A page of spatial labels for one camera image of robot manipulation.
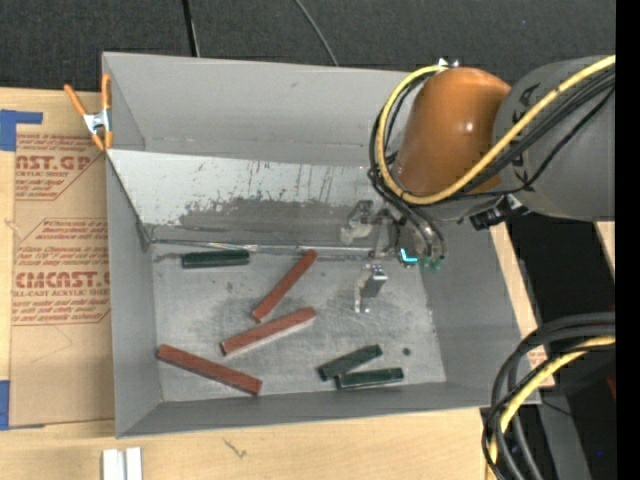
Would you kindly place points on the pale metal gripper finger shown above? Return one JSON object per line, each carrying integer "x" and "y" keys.
{"x": 372, "y": 283}
{"x": 359, "y": 218}

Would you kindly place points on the dark green flat block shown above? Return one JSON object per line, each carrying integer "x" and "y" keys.
{"x": 350, "y": 362}
{"x": 370, "y": 378}
{"x": 215, "y": 259}

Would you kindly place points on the red-brown flat block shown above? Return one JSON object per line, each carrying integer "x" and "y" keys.
{"x": 209, "y": 369}
{"x": 267, "y": 332}
{"x": 285, "y": 285}

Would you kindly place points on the grey metal bin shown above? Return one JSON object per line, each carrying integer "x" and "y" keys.
{"x": 260, "y": 113}

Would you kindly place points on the brown cardboard board red print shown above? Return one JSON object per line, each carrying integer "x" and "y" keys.
{"x": 55, "y": 248}

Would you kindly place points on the black cylinder on white bracket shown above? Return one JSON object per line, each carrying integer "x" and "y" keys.
{"x": 487, "y": 218}

